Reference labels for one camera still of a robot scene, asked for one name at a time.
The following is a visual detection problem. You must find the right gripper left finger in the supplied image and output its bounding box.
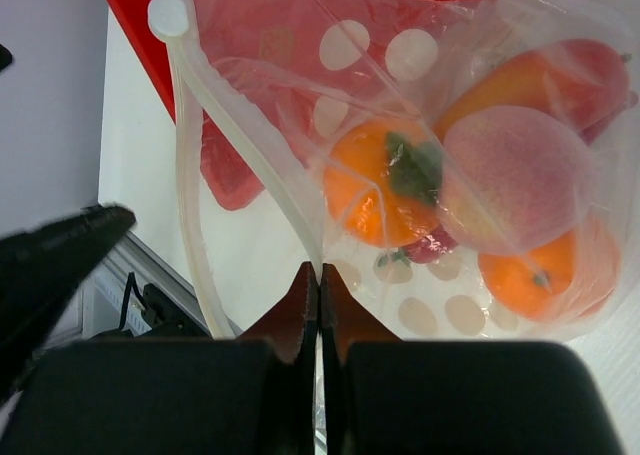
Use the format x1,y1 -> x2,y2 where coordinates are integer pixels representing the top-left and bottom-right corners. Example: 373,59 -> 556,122
9,263 -> 318,454

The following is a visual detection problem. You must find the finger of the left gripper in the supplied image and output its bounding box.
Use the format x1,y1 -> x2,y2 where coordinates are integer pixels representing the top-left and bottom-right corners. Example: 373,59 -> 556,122
0,45 -> 13,71
1,205 -> 136,400

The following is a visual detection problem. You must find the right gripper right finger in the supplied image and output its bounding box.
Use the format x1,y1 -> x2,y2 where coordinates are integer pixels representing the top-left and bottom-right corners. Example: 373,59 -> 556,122
319,265 -> 623,454

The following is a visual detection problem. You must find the red chili pepper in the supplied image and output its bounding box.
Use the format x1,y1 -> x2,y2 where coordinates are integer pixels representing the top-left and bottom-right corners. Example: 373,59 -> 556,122
375,91 -> 639,268

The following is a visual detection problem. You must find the orange persimmon fruit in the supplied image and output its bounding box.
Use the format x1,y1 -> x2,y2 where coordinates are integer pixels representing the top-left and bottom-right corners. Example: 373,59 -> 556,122
323,118 -> 438,248

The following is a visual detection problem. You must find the orange round fruit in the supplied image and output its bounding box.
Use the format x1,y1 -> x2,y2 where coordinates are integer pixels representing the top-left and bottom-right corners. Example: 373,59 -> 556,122
477,215 -> 621,323

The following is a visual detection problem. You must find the clear dotted zip bag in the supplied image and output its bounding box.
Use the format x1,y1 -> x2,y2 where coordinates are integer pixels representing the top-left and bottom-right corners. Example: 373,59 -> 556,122
148,0 -> 639,339

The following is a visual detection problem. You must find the pink peach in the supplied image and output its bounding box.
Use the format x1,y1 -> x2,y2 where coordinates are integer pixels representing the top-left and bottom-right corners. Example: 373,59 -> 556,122
438,105 -> 598,255

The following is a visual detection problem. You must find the red yellow mango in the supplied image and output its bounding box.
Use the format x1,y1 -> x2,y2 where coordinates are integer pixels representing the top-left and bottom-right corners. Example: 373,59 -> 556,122
432,39 -> 638,144

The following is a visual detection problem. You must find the red plastic tray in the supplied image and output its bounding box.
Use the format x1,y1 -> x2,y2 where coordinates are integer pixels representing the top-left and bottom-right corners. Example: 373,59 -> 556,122
92,0 -> 496,211

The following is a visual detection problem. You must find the aluminium mounting rail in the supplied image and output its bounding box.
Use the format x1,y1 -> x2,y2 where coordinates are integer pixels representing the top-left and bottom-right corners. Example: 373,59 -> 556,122
79,232 -> 331,455

